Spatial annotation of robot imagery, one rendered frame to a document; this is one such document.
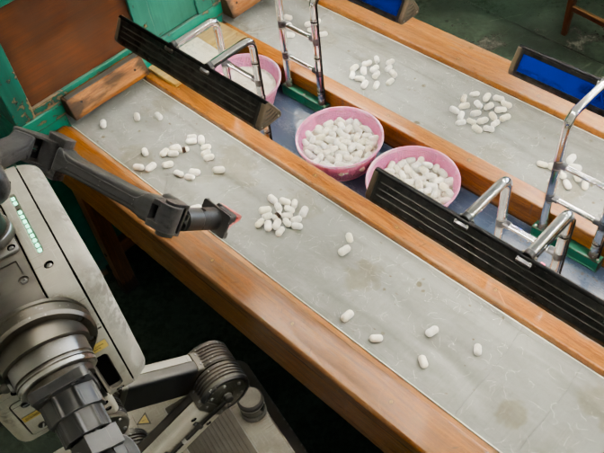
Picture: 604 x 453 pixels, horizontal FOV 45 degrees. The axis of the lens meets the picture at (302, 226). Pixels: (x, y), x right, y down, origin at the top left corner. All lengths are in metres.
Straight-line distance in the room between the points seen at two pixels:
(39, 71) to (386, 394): 1.42
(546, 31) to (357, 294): 2.38
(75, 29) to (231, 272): 0.94
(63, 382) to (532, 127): 1.65
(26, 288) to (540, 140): 1.58
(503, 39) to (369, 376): 2.49
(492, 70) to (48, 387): 1.79
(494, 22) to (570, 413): 2.61
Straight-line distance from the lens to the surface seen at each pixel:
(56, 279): 1.15
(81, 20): 2.43
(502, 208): 1.71
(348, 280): 1.91
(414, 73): 2.49
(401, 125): 2.26
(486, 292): 1.87
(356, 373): 1.74
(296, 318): 1.83
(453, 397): 1.75
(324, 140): 2.28
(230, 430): 2.03
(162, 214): 1.72
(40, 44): 2.38
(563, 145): 1.85
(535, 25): 4.01
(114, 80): 2.50
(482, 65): 2.49
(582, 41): 3.94
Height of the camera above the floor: 2.30
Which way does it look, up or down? 50 degrees down
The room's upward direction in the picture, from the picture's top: 8 degrees counter-clockwise
